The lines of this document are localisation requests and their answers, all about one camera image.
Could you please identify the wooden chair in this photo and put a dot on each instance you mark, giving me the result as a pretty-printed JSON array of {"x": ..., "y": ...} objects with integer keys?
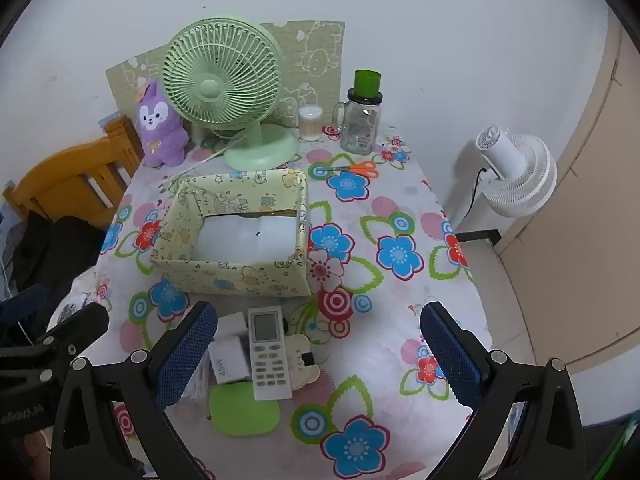
[{"x": 65, "y": 170}]

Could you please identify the green desk fan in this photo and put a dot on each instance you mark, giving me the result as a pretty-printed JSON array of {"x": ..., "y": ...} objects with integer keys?
[{"x": 220, "y": 87}]

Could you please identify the beige door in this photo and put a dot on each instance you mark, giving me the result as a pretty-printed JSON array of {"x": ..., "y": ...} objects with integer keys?
[{"x": 590, "y": 260}]

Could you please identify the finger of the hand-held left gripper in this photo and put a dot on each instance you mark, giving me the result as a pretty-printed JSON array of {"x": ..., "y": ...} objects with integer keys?
[
  {"x": 25, "y": 301},
  {"x": 70, "y": 330}
]

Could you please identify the purple plush toy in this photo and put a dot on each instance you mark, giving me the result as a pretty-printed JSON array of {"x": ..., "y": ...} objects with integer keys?
[{"x": 160, "y": 130}]

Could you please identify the white power charger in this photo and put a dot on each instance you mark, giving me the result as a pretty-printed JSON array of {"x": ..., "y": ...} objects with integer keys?
[{"x": 227, "y": 360}]

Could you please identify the floral tablecloth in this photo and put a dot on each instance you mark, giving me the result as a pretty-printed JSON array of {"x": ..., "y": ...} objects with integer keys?
[{"x": 380, "y": 310}]

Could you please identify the yellow cartoon-print storage box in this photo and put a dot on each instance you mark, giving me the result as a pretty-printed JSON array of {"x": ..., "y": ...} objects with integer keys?
[{"x": 235, "y": 280}]

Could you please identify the white remote control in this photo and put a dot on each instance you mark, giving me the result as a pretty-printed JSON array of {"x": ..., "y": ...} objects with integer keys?
[{"x": 270, "y": 360}]

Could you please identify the white floor fan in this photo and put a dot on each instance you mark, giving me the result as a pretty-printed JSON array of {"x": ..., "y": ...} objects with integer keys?
[{"x": 520, "y": 170}]

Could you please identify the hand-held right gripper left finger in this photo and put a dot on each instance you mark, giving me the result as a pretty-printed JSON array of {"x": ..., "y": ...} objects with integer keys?
[{"x": 185, "y": 355}]

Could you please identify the white printed plastic bag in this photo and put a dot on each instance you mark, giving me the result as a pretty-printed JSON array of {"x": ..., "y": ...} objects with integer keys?
[{"x": 75, "y": 302}]

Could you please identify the black clothing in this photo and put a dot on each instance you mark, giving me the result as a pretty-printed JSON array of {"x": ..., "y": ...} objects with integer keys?
[{"x": 55, "y": 250}]

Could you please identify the glass mug jar green lid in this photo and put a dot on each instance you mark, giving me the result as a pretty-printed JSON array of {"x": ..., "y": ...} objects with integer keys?
[{"x": 357, "y": 125}]

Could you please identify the round cream bear mirror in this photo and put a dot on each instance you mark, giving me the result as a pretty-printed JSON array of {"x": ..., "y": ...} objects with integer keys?
[{"x": 305, "y": 375}]

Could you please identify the green oval case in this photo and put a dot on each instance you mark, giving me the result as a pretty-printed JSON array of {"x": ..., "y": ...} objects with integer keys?
[{"x": 245, "y": 410}]

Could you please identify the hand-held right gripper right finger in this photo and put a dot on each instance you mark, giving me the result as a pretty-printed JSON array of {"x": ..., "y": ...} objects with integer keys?
[{"x": 450, "y": 355}]

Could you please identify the cotton swab container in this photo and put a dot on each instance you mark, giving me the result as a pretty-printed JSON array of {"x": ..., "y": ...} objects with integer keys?
[{"x": 311, "y": 125}]

